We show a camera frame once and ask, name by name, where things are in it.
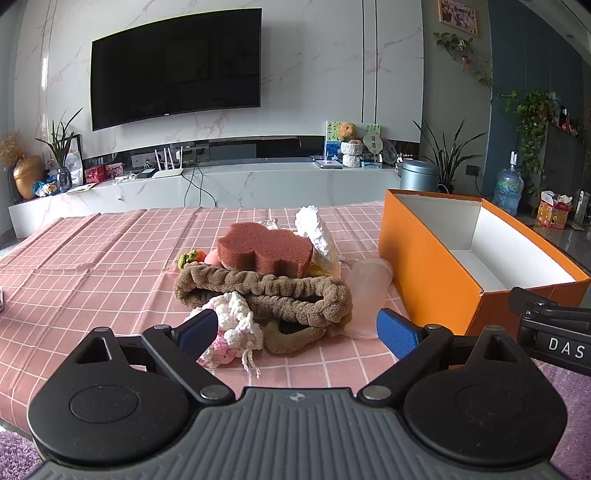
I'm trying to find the red gift box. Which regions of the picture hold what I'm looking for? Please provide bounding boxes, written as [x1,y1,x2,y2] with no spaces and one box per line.
[536,190,573,229]

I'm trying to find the white plastic bag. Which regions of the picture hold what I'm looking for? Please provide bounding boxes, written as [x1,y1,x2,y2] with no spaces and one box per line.
[294,205,343,280]

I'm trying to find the black wall television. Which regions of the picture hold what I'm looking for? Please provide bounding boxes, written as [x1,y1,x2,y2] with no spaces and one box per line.
[89,8,263,132]

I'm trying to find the pink checked tablecloth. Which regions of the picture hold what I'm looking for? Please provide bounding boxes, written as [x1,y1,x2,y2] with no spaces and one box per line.
[0,203,546,430]

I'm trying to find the red-brown sponge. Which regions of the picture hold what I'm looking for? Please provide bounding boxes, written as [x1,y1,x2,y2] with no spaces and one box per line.
[217,222,315,279]

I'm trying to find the long-leaf potted plant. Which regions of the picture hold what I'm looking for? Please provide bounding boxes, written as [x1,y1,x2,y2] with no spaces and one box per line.
[413,119,485,195]

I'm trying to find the green ivy plant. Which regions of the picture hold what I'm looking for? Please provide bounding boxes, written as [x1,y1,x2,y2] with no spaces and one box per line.
[501,90,557,195]

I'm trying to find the grey metal trash can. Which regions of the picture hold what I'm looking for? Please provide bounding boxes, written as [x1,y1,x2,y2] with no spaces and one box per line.
[398,159,440,192]

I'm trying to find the brown fluffy headband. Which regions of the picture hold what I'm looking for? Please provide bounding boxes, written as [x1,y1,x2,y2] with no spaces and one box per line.
[172,264,354,356]

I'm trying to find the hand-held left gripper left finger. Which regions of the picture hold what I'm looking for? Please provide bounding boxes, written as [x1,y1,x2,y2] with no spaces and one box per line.
[76,308,236,407]

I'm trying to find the pink white crocheted pouch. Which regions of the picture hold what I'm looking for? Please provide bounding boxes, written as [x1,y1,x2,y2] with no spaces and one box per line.
[184,292,265,377]

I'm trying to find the blue water bottle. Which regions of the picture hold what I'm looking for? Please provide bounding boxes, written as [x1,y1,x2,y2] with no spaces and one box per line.
[492,152,526,217]

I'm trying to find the white marble television cabinet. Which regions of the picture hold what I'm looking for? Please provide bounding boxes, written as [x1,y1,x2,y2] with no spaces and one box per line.
[8,159,402,238]

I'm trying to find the translucent bubble wrap bag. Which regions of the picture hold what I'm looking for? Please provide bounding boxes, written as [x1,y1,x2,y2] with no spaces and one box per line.
[344,257,394,340]

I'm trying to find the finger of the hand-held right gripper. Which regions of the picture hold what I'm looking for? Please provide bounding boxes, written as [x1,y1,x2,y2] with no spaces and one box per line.
[509,287,591,329]

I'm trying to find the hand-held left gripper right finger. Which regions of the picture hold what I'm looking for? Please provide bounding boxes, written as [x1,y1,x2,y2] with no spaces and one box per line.
[356,308,518,407]

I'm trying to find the white router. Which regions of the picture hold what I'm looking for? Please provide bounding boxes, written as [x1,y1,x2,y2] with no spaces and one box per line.
[151,145,184,180]

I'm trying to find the gold vase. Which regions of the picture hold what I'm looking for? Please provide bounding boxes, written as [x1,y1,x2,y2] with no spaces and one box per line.
[13,154,44,200]

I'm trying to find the orange cardboard box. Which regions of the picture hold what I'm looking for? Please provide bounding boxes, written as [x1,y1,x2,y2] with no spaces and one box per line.
[378,188,591,337]

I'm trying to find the black cable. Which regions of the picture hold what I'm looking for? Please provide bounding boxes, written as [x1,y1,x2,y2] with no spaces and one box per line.
[184,164,218,208]

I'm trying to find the round white sign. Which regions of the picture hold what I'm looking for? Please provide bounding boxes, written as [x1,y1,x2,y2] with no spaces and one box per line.
[362,124,383,155]

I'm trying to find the trailing wall plant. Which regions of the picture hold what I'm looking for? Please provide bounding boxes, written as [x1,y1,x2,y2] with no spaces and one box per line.
[433,31,495,90]

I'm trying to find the blue green painting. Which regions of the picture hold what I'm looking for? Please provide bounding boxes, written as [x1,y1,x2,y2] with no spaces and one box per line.
[325,121,345,161]

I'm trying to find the orchid plant in glass vase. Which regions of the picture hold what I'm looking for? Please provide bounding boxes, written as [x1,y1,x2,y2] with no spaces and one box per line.
[36,108,84,190]

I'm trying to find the framed wall picture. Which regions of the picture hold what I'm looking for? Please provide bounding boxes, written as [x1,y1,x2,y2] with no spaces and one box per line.
[438,0,479,37]

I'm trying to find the dried flowers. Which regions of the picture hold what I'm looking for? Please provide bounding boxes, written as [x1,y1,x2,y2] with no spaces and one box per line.
[0,131,24,167]

